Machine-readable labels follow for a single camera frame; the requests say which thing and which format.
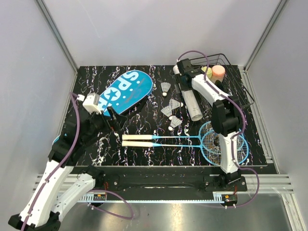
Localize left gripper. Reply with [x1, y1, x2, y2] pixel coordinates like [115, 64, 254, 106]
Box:
[82, 105, 128, 143]

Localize white shuttlecock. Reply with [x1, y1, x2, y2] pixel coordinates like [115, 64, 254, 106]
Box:
[161, 82, 171, 97]
[169, 99, 184, 110]
[161, 105, 173, 120]
[168, 116, 182, 131]

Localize white shuttlecock tube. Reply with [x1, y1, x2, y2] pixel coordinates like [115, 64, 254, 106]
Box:
[173, 65, 203, 121]

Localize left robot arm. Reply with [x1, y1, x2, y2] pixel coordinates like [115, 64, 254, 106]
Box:
[8, 100, 128, 231]

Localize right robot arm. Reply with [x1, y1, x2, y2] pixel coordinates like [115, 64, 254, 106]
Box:
[173, 59, 245, 191]

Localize blue badminton racket upper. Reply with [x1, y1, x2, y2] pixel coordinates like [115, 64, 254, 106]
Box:
[122, 121, 224, 154]

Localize blue badminton racket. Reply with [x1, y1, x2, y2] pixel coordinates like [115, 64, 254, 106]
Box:
[122, 129, 248, 167]
[122, 121, 224, 154]

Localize blue badminton racket lower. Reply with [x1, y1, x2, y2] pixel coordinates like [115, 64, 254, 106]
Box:
[122, 129, 248, 167]

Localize yellow-green cup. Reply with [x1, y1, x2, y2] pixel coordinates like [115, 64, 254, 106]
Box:
[201, 66, 212, 78]

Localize blue racket bag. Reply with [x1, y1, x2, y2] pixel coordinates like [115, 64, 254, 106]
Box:
[51, 69, 154, 145]

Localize pink cup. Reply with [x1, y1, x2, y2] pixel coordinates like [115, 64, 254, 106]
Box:
[212, 65, 226, 82]

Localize black bowl in basket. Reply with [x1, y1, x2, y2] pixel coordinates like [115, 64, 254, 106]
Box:
[215, 80, 225, 92]

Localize black wire basket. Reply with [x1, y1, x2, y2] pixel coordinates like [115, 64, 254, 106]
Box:
[190, 53, 255, 110]

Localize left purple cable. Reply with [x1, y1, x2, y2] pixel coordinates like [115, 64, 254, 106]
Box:
[20, 92, 135, 231]

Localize purple cable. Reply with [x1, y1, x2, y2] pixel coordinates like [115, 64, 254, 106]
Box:
[20, 92, 135, 231]
[177, 50, 260, 208]

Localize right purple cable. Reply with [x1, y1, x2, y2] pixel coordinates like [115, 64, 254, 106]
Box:
[177, 50, 260, 208]

